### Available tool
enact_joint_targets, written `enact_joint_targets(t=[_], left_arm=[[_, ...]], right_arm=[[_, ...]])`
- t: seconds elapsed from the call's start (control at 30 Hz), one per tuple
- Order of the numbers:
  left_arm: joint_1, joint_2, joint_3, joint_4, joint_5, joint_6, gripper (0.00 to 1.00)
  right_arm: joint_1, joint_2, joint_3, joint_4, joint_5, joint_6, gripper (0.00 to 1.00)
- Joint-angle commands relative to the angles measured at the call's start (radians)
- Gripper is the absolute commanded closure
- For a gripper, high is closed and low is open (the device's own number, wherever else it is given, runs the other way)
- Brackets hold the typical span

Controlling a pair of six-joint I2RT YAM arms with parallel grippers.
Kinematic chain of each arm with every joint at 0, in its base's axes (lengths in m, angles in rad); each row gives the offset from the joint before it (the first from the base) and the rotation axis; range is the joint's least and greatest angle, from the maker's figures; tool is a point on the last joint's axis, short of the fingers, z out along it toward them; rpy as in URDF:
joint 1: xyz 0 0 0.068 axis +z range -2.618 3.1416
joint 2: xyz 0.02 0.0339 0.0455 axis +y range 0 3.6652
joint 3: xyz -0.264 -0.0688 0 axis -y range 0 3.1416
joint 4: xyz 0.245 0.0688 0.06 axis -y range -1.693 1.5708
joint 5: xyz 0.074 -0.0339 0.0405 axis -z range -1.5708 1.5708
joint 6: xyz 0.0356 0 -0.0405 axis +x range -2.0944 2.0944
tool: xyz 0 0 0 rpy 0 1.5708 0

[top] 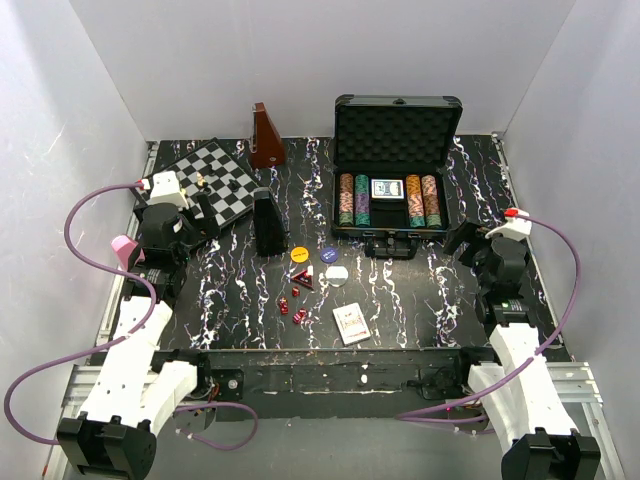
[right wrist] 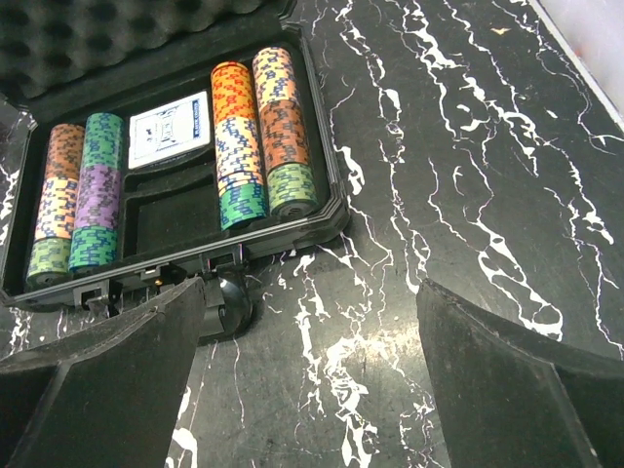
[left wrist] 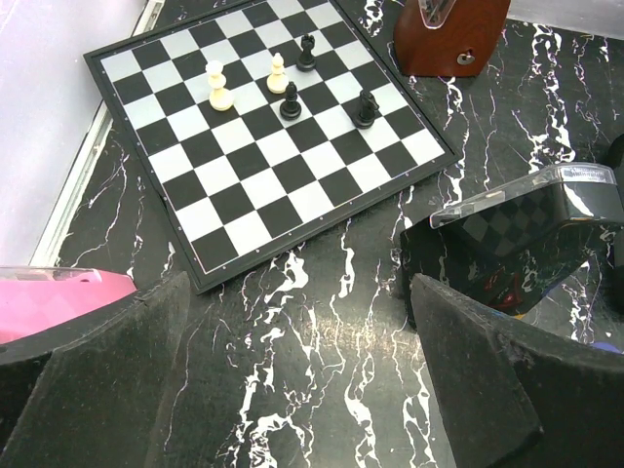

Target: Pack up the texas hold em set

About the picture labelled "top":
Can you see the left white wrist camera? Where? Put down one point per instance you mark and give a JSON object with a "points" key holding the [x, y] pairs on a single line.
{"points": [[164, 187]]}

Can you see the pink metronome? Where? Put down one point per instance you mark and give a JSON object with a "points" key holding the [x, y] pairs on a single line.
{"points": [[128, 252]]}

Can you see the white chess piece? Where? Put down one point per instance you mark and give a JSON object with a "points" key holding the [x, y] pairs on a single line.
{"points": [[201, 181]]}

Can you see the black white chessboard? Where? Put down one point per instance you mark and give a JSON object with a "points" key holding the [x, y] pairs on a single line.
{"points": [[228, 205]]}

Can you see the poker chip row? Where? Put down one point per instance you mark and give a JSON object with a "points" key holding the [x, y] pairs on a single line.
{"points": [[431, 202], [346, 200]]}

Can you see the blue small blind button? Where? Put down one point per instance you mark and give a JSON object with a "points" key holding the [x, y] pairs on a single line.
{"points": [[329, 255]]}

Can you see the clear dealer button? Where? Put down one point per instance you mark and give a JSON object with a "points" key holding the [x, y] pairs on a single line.
{"points": [[337, 275]]}

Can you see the brown wooden metronome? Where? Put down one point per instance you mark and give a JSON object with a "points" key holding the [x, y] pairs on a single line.
{"points": [[266, 146]]}

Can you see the red playing card deck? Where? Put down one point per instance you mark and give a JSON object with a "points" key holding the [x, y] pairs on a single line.
{"points": [[352, 325]]}

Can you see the green purple chip row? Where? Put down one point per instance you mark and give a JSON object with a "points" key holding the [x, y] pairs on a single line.
{"points": [[362, 201]]}

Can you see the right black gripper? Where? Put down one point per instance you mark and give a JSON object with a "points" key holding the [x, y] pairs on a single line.
{"points": [[466, 232]]}

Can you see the yellow big blind button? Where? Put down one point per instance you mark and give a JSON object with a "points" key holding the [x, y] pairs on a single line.
{"points": [[299, 254]]}

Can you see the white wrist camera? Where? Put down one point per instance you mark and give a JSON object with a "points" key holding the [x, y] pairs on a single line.
{"points": [[164, 187], [517, 226]]}

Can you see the black front mounting bar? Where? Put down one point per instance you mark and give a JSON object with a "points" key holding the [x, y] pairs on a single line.
{"points": [[327, 383]]}

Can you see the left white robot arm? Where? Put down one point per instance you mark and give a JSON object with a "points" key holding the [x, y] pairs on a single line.
{"points": [[115, 433]]}

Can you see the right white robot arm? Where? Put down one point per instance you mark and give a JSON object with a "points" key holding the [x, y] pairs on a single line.
{"points": [[538, 438]]}

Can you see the rightmost poker chip row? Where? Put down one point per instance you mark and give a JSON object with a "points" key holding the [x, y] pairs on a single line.
{"points": [[431, 202]]}

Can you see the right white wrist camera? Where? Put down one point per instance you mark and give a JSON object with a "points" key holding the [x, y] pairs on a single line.
{"points": [[517, 226]]}

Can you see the black poker chip case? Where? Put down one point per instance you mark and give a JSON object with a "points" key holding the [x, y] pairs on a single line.
{"points": [[391, 137]]}

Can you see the blue playing card deck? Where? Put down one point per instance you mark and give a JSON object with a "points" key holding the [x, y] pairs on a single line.
{"points": [[387, 189]]}

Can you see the leftmost poker chip row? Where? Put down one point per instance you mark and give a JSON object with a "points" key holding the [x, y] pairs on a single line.
{"points": [[346, 200]]}

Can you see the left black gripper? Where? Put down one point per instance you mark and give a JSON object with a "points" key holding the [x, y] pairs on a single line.
{"points": [[208, 226]]}

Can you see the orange green chip row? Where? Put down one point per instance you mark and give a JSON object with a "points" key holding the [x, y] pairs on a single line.
{"points": [[415, 202]]}

